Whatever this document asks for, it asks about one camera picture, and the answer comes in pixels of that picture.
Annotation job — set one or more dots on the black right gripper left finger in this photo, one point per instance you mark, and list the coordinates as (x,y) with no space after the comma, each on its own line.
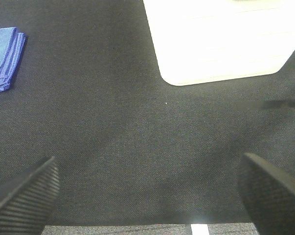
(27,201)

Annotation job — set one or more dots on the blue towel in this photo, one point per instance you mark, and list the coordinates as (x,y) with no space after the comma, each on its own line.
(11,46)

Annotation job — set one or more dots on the white tape strip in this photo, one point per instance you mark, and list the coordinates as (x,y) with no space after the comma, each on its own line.
(199,229)

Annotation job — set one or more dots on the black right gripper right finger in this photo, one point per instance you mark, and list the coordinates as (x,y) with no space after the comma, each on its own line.
(268,195)

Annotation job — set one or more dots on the white rounded board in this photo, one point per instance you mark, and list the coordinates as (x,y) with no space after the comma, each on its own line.
(200,41)

